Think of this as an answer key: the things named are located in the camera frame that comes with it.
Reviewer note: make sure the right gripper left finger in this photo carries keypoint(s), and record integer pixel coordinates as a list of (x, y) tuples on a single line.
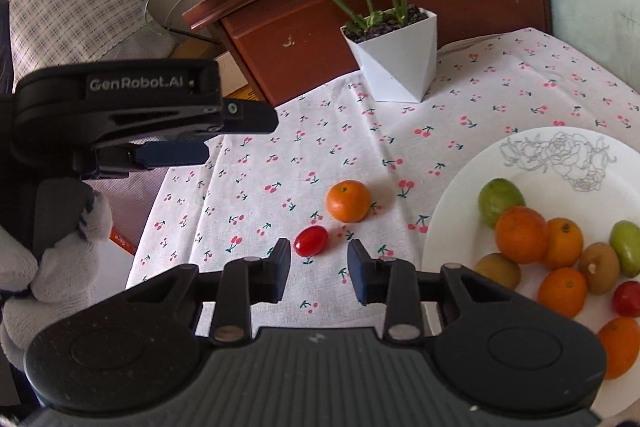
[(240, 285)]

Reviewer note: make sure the white plate with rose drawing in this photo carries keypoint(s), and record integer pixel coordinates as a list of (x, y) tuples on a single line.
[(500, 348)]

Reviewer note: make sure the orange mandarin plate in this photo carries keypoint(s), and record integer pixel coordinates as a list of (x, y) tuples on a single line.
[(563, 291), (620, 339), (565, 244)]

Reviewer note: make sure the white gloved left hand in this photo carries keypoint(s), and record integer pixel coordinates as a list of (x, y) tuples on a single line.
[(46, 290)]

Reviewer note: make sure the green jujube fruit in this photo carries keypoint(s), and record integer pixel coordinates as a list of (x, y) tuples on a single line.
[(625, 240)]

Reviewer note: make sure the red cherry tomato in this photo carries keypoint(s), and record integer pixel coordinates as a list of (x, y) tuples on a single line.
[(626, 299), (311, 241)]

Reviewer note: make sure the orange mandarin right plate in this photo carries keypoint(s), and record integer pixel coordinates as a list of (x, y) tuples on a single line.
[(620, 339)]

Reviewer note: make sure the brown longan fruit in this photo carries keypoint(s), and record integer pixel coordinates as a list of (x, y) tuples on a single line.
[(500, 270)]

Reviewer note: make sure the cardboard box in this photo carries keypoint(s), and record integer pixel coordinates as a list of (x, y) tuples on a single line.
[(233, 81)]

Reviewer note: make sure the cherry print tablecloth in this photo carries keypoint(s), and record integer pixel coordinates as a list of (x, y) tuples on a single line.
[(256, 189)]

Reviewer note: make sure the brown longan with stem scar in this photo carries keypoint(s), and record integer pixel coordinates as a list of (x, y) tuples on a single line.
[(600, 266)]

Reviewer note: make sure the red cherry tomato on plate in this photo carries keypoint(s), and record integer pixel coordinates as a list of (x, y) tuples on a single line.
[(626, 299)]

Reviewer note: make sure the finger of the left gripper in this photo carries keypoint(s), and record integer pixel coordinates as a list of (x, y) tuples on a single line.
[(248, 117), (152, 155)]

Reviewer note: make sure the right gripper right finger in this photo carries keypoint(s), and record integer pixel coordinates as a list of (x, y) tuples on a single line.
[(396, 284)]

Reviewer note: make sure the orange mandarin cloth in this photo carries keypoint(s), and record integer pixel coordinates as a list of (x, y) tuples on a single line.
[(521, 235)]

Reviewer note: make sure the white geometric plant pot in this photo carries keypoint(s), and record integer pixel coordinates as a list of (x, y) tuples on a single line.
[(400, 65)]

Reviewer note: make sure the orange mandarin middle plate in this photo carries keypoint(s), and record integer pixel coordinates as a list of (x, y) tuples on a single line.
[(563, 291)]

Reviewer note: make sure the green jujube on plate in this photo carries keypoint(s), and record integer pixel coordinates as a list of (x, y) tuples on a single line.
[(497, 196)]

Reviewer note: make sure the orange mandarin upper plate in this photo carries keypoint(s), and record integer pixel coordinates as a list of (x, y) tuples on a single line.
[(565, 244)]

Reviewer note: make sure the orange mandarin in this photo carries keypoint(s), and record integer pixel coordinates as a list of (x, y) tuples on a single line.
[(348, 201)]

